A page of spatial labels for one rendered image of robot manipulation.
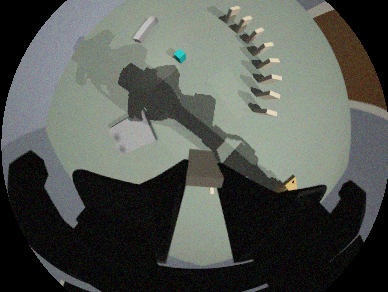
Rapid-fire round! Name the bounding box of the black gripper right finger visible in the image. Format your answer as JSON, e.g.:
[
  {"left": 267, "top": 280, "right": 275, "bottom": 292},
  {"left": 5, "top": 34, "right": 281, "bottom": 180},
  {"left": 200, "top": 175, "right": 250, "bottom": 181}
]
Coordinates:
[{"left": 217, "top": 162, "right": 327, "bottom": 263}]

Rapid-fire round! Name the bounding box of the teal block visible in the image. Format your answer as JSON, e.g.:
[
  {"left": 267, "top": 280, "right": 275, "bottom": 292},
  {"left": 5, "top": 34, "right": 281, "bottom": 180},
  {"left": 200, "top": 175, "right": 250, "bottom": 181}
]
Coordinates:
[{"left": 174, "top": 49, "right": 186, "bottom": 64}]

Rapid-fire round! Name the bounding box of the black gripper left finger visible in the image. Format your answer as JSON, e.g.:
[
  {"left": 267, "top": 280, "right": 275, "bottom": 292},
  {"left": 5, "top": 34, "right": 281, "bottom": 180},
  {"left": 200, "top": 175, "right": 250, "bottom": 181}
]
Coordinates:
[{"left": 72, "top": 159, "right": 189, "bottom": 264}]

